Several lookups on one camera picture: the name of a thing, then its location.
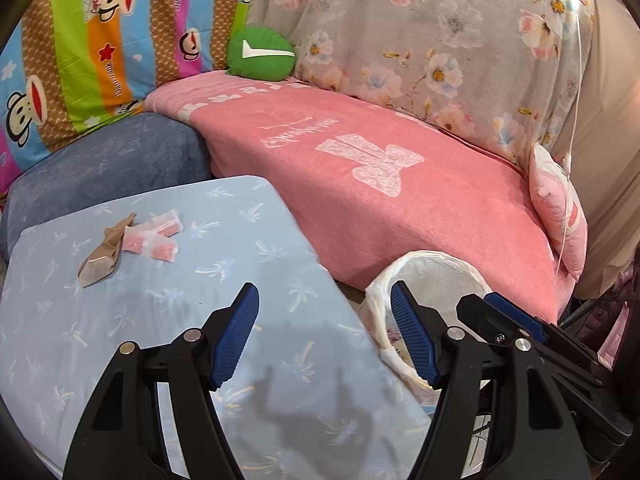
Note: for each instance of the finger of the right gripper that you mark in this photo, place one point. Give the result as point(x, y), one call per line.
point(585, 384)
point(503, 322)

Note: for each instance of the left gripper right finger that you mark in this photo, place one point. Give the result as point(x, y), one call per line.
point(531, 433)

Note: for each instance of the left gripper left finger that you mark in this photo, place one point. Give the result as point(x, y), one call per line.
point(144, 393)

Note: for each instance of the white bag-lined trash bin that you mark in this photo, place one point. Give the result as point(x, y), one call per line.
point(436, 280)

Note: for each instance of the pink white small pillow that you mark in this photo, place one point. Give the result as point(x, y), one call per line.
point(558, 206)

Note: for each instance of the light blue palm-print pillow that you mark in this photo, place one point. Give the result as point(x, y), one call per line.
point(310, 398)

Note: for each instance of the tan stocking piece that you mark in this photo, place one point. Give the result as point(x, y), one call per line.
point(101, 262)

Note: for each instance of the pink pellet sachet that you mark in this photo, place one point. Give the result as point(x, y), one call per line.
point(149, 244)
point(167, 224)

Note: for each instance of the pink towel blanket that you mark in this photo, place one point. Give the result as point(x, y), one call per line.
point(367, 185)

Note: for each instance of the grey floral quilt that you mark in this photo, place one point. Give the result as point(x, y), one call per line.
point(501, 74)

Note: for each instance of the blue-grey cushion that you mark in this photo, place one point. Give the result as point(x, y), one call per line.
point(138, 154)

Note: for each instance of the green round plush cushion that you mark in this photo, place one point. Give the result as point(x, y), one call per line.
point(261, 54)

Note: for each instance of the colourful striped monkey pillow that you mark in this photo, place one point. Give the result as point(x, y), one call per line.
point(72, 66)

